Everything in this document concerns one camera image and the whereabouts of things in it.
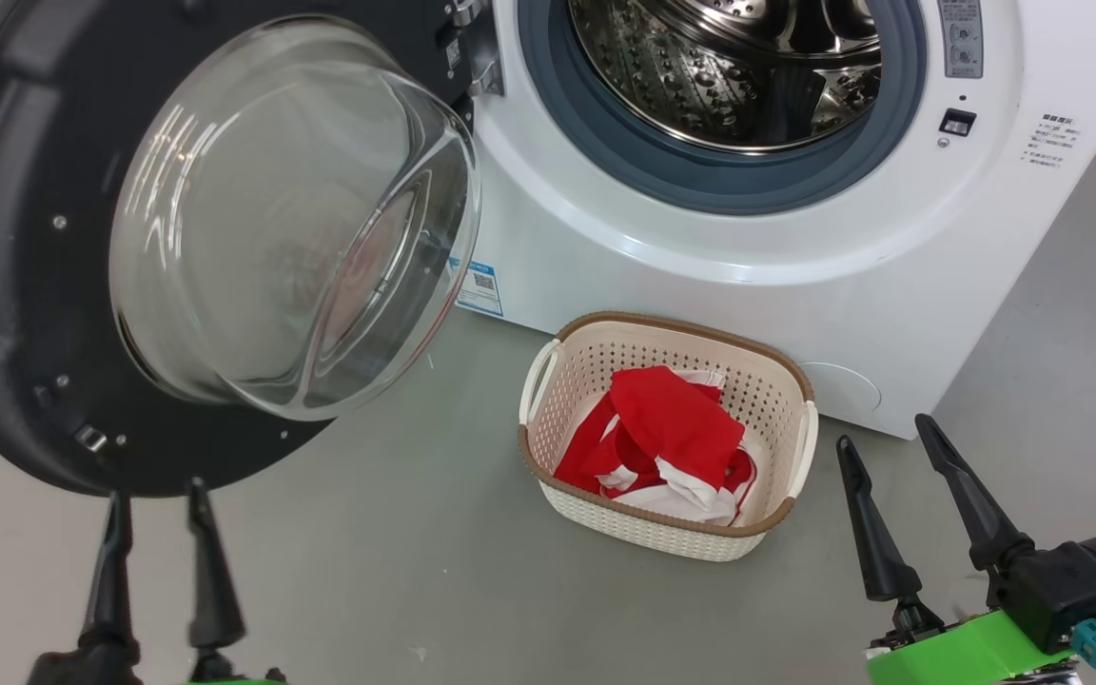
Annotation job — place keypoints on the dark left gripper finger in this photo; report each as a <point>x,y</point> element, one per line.
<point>213,590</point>
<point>113,590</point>

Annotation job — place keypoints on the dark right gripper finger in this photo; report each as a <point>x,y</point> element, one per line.
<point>876,533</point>
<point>971,504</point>

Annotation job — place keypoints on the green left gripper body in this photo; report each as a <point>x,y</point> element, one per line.
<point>244,680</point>

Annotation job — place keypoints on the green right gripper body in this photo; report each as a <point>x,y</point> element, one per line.
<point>967,656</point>

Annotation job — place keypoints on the red and white garment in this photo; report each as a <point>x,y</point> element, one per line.
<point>672,419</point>

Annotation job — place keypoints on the cream basket with brown rim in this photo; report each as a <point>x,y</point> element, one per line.
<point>643,528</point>

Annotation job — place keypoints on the white washing machine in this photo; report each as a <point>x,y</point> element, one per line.
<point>700,257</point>

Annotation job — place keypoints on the black door latch socket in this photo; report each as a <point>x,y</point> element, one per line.
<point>957,122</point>

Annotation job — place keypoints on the grey rubber door gasket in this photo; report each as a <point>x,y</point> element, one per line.
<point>546,76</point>

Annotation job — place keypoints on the metal door hinge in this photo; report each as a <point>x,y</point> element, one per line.
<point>483,62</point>

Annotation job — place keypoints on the round white filter cover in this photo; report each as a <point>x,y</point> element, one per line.
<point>848,390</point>

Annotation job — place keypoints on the blue energy label sticker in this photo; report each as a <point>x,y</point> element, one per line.
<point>481,290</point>

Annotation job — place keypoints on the stainless steel washer drum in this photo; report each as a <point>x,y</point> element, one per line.
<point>700,86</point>

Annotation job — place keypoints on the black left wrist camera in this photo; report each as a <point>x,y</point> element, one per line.
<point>82,671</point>

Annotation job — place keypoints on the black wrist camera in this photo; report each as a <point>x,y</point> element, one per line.
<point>1057,590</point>
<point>82,671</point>

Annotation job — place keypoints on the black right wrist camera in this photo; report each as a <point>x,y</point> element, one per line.
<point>1057,590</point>

